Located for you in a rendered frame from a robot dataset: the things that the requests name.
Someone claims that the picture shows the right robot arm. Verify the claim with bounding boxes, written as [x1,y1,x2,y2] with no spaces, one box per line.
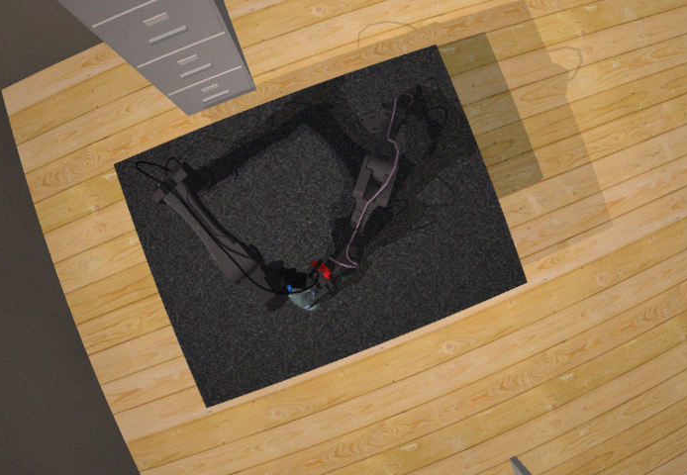
[151,159,288,312]

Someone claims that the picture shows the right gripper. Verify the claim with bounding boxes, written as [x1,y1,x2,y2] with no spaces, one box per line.
[264,260,307,293]

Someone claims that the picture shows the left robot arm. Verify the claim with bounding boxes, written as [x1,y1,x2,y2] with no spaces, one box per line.
[333,102,420,265]

